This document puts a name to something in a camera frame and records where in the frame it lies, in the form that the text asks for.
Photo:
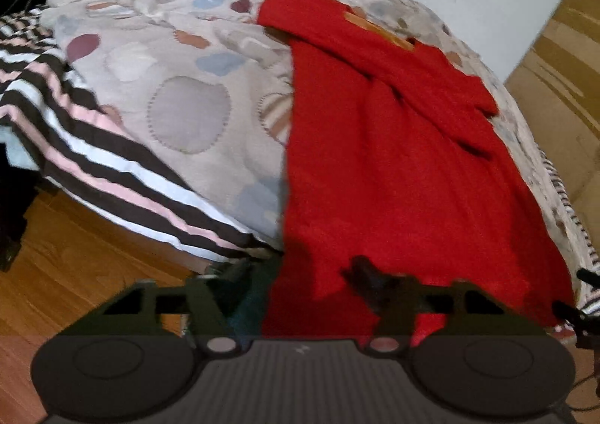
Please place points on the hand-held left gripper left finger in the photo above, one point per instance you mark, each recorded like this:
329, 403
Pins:
211, 304

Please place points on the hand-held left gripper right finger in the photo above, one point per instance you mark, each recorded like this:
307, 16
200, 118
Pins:
370, 281

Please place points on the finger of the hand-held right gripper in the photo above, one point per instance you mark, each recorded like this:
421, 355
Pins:
574, 314

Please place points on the red long-sleeved top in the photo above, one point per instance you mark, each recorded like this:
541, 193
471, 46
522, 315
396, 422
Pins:
398, 170

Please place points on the teal cloth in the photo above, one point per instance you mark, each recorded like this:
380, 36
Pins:
253, 297

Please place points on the striped bed sheet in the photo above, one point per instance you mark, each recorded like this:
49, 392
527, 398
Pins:
103, 147

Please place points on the spotted patchwork quilt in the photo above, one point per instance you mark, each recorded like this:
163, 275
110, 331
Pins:
178, 77

